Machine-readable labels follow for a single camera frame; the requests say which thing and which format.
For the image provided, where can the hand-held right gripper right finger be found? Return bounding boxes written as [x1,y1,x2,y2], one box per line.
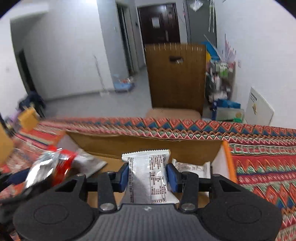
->
[166,163,242,213]

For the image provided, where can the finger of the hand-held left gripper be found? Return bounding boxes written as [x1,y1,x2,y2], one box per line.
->
[0,169,31,186]

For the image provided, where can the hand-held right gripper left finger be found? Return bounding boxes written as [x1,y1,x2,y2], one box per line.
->
[54,163,129,212]

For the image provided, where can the white printed snack packet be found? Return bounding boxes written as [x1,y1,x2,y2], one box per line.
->
[122,149,180,205]

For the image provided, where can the orange cardboard box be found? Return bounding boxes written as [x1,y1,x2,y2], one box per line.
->
[55,130,237,209]

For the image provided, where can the red and silver snack packet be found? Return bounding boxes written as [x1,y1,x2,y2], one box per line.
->
[24,146,108,189]

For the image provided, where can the small white snack packet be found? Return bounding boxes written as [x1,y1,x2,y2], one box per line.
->
[172,158,211,179]

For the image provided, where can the yellow thermos jug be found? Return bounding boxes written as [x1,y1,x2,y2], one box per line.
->
[0,123,15,165]

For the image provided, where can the yellow cup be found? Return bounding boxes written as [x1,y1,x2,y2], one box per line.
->
[18,107,40,133]

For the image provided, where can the dark chair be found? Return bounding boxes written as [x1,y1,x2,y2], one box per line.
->
[19,91,46,117]

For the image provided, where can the blue and white boxes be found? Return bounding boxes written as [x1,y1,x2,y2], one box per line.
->
[211,99,245,123]

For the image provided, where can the red patterned tablecloth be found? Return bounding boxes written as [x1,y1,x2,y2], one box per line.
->
[0,116,296,241]

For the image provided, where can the blue floor basket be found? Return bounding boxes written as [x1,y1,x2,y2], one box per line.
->
[112,75,136,93]

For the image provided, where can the cluttered storage shelf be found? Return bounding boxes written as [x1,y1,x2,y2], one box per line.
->
[203,35,237,103]

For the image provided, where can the dark entrance door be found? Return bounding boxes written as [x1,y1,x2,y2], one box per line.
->
[137,4,181,45]

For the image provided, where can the grey refrigerator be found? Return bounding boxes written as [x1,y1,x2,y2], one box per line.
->
[185,0,217,45]

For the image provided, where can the white wall panel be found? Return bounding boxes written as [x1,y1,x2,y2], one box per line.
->
[245,86,275,127]

